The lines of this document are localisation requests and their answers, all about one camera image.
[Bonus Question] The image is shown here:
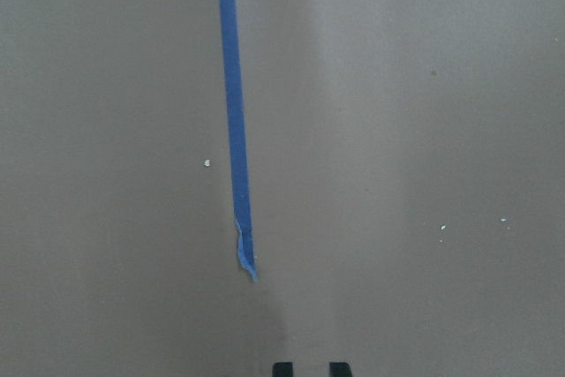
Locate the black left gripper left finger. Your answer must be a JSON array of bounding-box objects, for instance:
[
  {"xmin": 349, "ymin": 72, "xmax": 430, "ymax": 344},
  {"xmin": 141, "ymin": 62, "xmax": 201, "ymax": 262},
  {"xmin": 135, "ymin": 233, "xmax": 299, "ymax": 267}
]
[{"xmin": 271, "ymin": 362, "xmax": 293, "ymax": 377}]

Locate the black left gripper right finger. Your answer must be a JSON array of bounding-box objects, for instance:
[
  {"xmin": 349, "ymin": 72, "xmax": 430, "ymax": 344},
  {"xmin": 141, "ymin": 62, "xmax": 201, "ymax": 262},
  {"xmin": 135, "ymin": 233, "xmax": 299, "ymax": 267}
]
[{"xmin": 328, "ymin": 362, "xmax": 352, "ymax": 377}]

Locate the short blue tape strip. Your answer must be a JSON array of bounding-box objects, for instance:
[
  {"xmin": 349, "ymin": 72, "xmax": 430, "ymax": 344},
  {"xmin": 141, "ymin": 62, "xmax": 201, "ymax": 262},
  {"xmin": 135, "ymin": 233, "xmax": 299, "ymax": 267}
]
[{"xmin": 219, "ymin": 0, "xmax": 258, "ymax": 282}]

